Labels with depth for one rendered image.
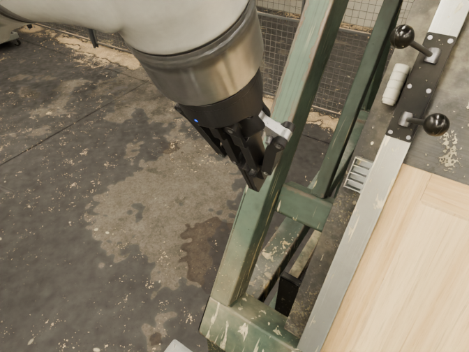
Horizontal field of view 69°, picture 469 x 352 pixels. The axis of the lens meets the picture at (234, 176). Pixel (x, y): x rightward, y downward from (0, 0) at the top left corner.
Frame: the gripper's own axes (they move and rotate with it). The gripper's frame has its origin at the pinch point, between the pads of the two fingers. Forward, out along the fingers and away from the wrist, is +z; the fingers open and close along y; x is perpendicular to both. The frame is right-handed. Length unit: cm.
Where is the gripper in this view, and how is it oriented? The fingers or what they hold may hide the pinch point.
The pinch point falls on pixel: (254, 171)
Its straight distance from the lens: 45.0
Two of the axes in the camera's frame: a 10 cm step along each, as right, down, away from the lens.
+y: -8.5, -3.6, 3.8
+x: -4.7, 8.4, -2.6
